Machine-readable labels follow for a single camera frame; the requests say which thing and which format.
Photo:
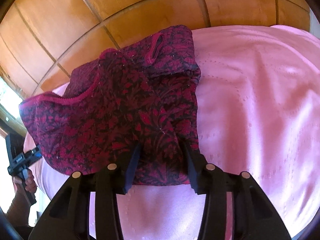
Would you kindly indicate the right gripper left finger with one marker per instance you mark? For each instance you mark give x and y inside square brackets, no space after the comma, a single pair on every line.
[67,215]

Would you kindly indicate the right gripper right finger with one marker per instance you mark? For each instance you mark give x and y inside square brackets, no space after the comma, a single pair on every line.
[253,214]

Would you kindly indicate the dark red patterned sweater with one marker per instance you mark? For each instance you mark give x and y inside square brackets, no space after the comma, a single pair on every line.
[142,94]

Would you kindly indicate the left forearm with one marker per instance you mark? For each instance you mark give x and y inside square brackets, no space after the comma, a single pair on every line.
[18,212]

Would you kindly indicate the person left hand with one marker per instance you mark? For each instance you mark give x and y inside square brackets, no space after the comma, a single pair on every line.
[28,185]

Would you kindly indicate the pink bed sheet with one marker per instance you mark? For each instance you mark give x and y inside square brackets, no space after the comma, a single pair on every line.
[258,111]

